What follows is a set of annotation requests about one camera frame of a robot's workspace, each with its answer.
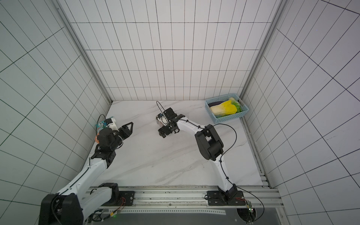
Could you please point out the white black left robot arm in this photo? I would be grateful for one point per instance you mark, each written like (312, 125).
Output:
(71, 205)

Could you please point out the yellow toy cabbage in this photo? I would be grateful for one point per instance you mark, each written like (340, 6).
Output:
(229, 107)

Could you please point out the teal snack packet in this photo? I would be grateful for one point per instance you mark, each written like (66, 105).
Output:
(100, 126)

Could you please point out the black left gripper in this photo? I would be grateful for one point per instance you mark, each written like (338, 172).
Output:
(125, 131)

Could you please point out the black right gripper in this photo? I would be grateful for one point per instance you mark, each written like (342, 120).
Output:
(168, 128)

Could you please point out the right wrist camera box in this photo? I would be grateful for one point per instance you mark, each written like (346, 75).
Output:
(166, 116)

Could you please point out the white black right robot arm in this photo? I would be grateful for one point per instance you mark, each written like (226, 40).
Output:
(210, 147)

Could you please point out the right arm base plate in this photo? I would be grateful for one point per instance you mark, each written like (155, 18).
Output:
(218, 198)

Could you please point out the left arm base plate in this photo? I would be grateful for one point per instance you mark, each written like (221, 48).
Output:
(124, 198)

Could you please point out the light blue perforated basket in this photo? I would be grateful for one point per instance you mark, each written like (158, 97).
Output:
(218, 100)

